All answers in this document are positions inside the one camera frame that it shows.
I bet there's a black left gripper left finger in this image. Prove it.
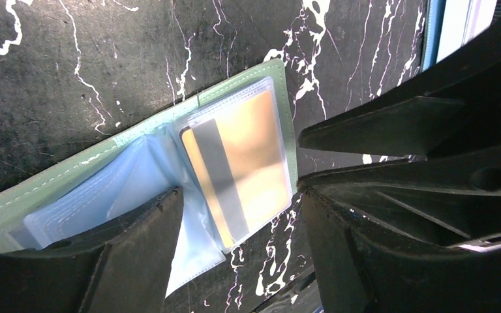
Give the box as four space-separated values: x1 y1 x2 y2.
0 187 183 312

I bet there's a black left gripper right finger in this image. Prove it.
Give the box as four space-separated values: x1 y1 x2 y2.
302 188 501 312

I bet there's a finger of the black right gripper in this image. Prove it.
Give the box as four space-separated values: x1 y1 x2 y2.
299 145 501 246
298 18 501 157

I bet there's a green card holder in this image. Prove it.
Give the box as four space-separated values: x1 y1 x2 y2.
0 59 297 295

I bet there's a bronze card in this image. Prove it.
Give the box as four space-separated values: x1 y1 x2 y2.
179 90 292 251

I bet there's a blue card holder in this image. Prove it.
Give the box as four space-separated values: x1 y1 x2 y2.
421 0 497 72

